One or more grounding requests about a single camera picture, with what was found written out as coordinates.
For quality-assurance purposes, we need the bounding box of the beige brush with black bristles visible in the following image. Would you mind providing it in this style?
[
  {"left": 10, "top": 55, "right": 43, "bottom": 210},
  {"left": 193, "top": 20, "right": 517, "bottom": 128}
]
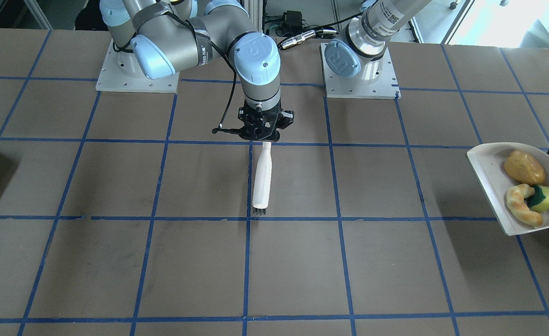
[{"left": 251, "top": 142, "right": 272, "bottom": 216}]

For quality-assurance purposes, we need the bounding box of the yellow cheese wedge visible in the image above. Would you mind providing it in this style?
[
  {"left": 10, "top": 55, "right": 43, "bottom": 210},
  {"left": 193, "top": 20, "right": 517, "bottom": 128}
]
[{"left": 527, "top": 185, "right": 549, "bottom": 213}]

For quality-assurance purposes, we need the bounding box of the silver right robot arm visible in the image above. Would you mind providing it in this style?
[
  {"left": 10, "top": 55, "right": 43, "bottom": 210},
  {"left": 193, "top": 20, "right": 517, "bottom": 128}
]
[{"left": 96, "top": 0, "right": 294, "bottom": 142}]

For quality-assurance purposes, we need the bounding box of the beige plastic dustpan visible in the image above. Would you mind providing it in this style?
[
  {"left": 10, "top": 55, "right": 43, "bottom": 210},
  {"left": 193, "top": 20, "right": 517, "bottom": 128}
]
[{"left": 466, "top": 142, "right": 549, "bottom": 236}]

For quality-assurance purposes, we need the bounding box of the toy croissant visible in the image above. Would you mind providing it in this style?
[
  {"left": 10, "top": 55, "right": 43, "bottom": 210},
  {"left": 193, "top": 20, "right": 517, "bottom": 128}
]
[{"left": 505, "top": 183, "right": 543, "bottom": 227}]

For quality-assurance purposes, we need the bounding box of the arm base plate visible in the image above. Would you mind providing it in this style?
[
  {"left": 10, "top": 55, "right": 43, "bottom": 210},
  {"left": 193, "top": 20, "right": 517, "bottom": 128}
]
[
  {"left": 95, "top": 41, "right": 179, "bottom": 93},
  {"left": 320, "top": 43, "right": 402, "bottom": 100}
]

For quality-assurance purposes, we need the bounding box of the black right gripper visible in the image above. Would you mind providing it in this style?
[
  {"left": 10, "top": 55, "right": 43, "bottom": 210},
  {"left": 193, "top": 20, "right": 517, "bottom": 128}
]
[{"left": 212, "top": 104, "right": 295, "bottom": 142}]

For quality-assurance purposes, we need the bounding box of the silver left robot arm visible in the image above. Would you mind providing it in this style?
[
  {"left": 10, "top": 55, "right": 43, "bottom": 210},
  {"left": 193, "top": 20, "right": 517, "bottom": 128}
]
[{"left": 324, "top": 0, "right": 430, "bottom": 78}]

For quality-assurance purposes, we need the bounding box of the yellow bread roll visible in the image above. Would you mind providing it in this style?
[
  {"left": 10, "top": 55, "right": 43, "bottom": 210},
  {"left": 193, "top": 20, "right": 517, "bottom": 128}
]
[{"left": 504, "top": 150, "right": 546, "bottom": 185}]

